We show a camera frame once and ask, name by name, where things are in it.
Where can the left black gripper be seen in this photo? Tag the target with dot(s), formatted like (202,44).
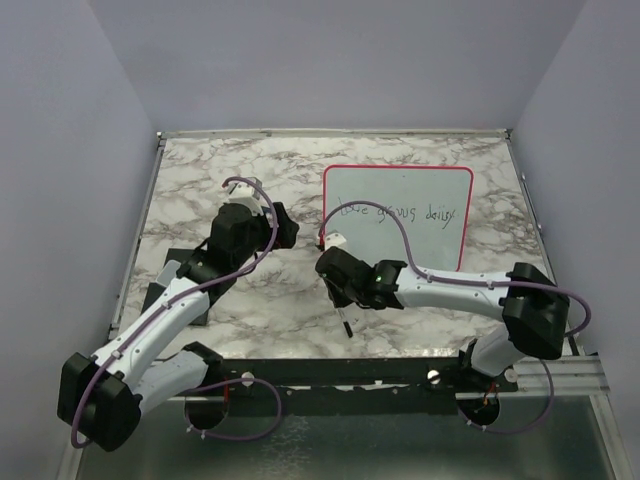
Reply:
(287,228)

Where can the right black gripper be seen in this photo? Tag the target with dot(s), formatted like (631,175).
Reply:
(338,300)

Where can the white marker pen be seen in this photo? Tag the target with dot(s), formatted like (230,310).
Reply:
(345,322)

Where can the red framed whiteboard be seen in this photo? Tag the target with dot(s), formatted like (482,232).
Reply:
(431,202)

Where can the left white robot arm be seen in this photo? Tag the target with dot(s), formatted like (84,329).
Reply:
(104,396)

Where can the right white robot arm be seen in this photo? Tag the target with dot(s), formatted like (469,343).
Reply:
(532,310)

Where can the grey whiteboard eraser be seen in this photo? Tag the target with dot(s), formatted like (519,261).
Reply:
(168,273)

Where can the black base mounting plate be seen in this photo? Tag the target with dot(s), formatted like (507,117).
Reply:
(332,387)

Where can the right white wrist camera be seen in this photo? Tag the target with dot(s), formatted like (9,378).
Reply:
(335,239)

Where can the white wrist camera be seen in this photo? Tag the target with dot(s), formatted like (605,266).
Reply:
(246,195)
(335,239)

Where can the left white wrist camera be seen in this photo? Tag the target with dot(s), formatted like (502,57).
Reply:
(246,195)

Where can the aluminium table frame rail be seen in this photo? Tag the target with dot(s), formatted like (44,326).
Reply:
(138,232)

